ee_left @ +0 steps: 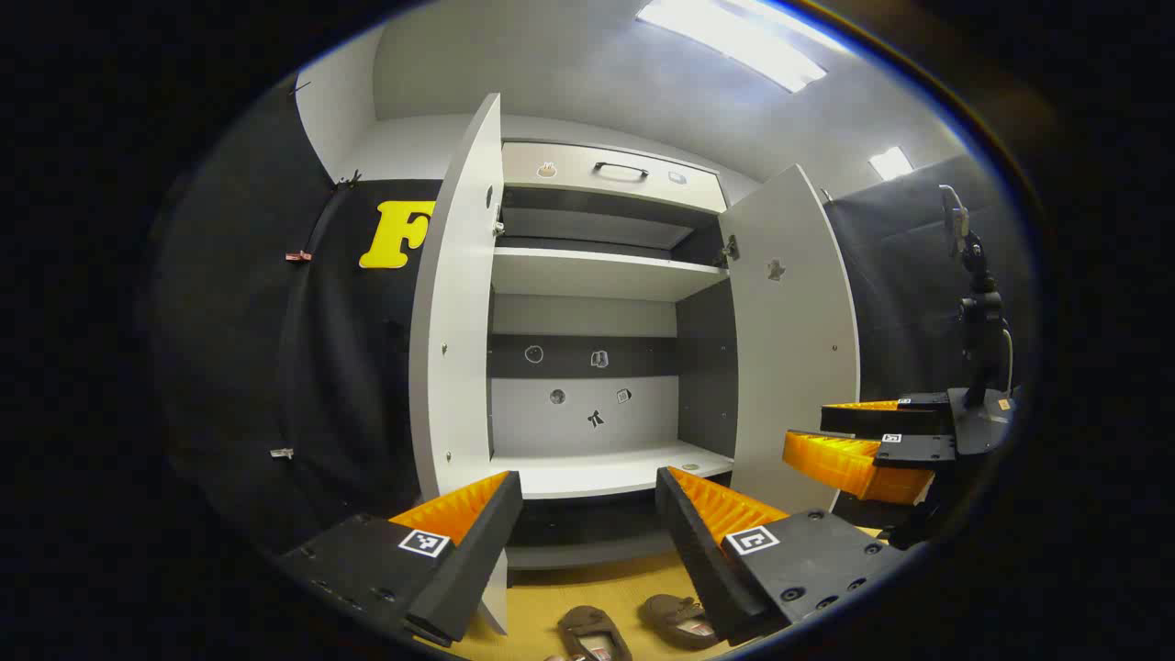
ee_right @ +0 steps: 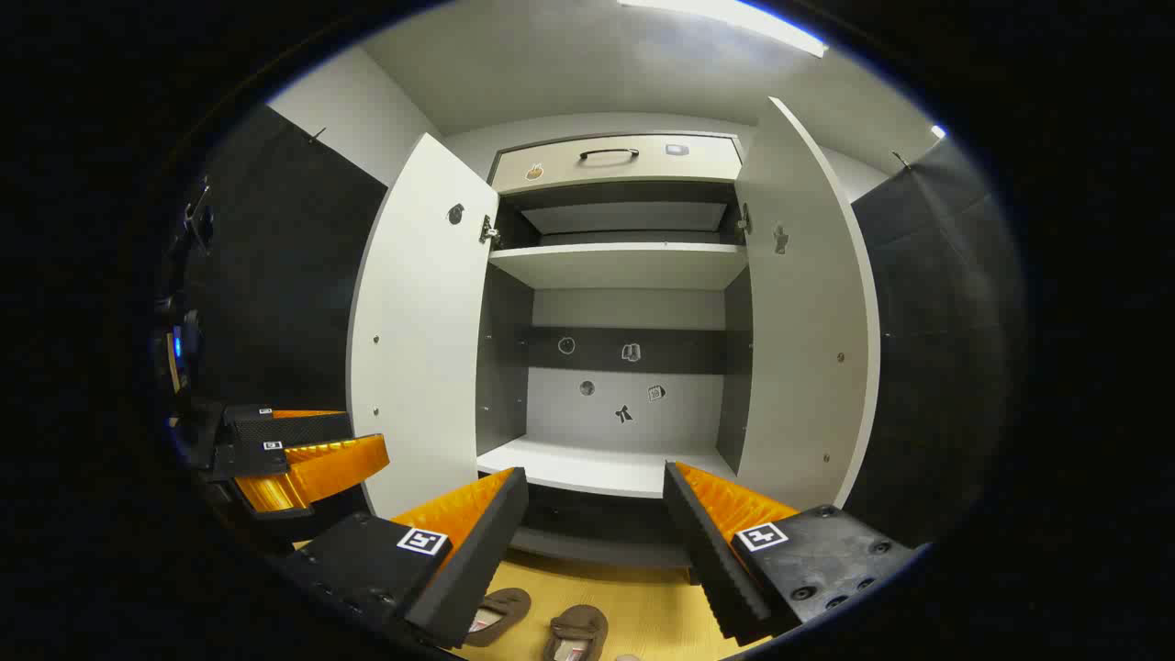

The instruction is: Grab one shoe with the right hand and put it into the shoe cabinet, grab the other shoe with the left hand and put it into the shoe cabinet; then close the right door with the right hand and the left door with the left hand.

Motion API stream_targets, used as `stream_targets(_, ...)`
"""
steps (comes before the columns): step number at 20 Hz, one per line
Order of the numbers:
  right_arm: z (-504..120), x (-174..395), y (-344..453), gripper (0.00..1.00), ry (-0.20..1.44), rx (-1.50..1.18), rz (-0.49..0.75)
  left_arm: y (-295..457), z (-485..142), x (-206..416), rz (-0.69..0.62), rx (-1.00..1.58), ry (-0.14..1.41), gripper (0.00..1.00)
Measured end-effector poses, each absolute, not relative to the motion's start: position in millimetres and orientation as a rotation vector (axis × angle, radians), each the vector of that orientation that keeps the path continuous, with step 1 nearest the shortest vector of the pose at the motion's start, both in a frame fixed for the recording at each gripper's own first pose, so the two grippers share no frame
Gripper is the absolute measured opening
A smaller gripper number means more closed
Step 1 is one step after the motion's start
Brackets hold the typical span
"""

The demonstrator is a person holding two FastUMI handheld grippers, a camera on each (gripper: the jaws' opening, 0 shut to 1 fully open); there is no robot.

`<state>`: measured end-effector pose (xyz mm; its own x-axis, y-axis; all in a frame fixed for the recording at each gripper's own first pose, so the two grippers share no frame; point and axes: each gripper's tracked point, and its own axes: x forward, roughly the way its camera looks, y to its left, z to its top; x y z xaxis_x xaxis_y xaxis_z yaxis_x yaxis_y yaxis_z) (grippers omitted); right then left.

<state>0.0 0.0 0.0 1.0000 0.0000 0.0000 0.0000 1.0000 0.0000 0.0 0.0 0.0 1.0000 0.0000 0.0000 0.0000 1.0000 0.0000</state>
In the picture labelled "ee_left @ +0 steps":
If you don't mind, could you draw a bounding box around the black backdrop cloth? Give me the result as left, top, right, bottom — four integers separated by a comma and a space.
156, 73, 442, 552
822, 151, 1034, 405

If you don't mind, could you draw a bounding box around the brown shoe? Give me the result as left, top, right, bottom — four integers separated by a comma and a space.
556, 605, 634, 661
639, 594, 720, 651

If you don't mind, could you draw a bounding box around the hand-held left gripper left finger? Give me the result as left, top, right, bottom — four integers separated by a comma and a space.
275, 471, 524, 648

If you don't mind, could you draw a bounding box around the long ceiling light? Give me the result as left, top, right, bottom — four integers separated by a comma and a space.
636, 0, 827, 95

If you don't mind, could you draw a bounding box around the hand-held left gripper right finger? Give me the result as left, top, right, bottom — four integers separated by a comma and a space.
655, 465, 910, 646

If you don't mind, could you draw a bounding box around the white shoe cabinet door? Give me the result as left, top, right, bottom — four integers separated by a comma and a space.
719, 163, 861, 515
408, 92, 509, 636

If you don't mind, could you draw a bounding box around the white cabinet shelf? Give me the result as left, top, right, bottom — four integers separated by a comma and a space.
491, 439, 735, 501
491, 246, 731, 304

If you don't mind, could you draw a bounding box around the small ceiling light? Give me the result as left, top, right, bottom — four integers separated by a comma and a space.
868, 146, 915, 182

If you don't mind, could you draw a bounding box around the white shoe cabinet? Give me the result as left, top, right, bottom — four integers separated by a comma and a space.
487, 138, 743, 572

